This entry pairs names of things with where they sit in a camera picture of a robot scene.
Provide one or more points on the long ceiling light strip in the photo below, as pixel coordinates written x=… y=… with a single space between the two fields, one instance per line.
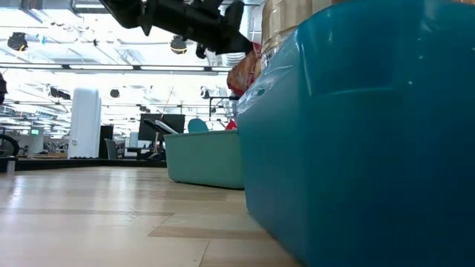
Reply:
x=100 y=68

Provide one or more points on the small dark round lamp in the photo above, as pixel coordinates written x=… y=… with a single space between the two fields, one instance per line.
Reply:
x=114 y=93

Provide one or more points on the dark cabinet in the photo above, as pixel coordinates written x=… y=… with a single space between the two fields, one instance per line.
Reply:
x=105 y=133

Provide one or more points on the black screen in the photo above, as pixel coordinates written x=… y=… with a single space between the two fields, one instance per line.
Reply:
x=174 y=120

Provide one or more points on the black round hoop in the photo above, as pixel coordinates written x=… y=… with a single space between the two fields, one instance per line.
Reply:
x=16 y=142

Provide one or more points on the small teal container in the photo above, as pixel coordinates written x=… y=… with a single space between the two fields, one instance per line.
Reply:
x=204 y=159

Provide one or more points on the small silver post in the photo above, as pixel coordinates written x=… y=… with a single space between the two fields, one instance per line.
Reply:
x=11 y=165

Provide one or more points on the large teal tray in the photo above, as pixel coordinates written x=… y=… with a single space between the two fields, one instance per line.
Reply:
x=352 y=167

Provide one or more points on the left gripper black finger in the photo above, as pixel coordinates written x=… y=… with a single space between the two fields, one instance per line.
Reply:
x=235 y=11
x=230 y=42

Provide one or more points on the small green sign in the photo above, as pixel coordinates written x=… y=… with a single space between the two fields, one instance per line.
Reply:
x=35 y=131

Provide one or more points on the black pendant lamp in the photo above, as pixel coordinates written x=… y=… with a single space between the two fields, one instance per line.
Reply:
x=178 y=45
x=17 y=41

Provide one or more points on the grey office chair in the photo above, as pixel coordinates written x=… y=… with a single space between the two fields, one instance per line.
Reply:
x=111 y=148

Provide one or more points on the black metal stand frame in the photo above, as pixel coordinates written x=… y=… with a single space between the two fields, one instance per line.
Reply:
x=210 y=107

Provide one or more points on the teal plate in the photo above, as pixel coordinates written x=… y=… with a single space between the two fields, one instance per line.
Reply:
x=197 y=126

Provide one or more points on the dark ceiling fixture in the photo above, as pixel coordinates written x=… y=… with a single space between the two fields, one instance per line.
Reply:
x=59 y=93

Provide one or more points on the red yellow ramen packet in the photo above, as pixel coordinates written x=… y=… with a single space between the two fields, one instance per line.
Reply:
x=232 y=125
x=243 y=74

